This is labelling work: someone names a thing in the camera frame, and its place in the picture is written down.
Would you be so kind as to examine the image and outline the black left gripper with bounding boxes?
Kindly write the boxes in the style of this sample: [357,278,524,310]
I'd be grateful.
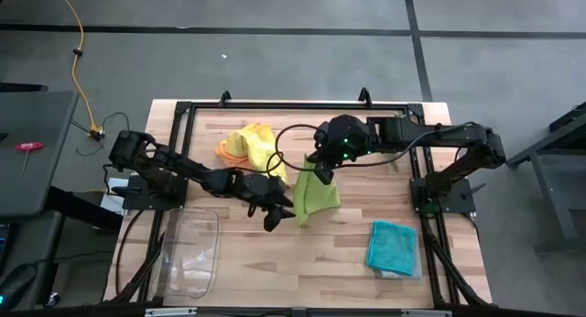
[237,173,298,233]

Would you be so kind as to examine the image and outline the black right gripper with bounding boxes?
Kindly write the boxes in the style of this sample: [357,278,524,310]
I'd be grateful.
[314,123,337,186]

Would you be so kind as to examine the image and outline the green microfiber towel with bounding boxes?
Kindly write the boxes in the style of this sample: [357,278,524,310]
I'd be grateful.
[292,154,342,228]

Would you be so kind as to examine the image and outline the yellow microfiber towel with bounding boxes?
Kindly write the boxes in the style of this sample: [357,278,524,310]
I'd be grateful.
[222,122,289,184]

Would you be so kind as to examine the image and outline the orange microfiber towel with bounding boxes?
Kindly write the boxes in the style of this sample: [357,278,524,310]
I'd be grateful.
[214,140,251,170]

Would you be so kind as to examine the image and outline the blue microfiber towel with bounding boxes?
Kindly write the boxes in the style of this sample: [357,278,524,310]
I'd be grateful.
[365,220,419,278]

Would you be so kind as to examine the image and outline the clear plastic bin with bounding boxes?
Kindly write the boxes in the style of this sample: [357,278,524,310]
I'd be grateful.
[153,207,221,300]

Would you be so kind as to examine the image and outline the white box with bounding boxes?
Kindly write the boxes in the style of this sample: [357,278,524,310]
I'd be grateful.
[101,188,129,216]

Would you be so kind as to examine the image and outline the dark grey metal cart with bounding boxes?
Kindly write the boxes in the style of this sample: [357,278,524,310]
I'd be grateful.
[505,101,586,254]

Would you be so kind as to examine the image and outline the grey work table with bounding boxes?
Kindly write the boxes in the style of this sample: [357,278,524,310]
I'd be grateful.
[0,90,79,217]

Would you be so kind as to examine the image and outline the dark desk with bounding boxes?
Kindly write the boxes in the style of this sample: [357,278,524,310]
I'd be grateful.
[0,210,65,312]

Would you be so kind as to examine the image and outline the black computer mouse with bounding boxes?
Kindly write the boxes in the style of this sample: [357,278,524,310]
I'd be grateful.
[0,263,38,310]

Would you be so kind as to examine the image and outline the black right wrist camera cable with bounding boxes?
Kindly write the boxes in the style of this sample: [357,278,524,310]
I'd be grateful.
[273,121,480,172]

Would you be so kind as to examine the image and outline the black aluminium table frame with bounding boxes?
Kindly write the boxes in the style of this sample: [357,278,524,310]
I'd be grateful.
[103,100,494,317]

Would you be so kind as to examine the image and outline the silver metal bracket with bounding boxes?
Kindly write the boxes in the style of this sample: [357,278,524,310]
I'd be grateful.
[145,307,199,317]
[401,309,453,317]

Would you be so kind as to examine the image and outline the thin black floor cable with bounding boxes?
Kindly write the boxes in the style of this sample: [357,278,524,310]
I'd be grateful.
[71,111,134,158]

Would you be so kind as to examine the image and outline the yellow extension cable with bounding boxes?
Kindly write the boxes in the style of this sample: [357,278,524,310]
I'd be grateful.
[53,0,106,142]

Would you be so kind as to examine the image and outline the red-handled hex key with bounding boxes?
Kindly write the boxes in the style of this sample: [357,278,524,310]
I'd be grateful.
[13,141,45,177]

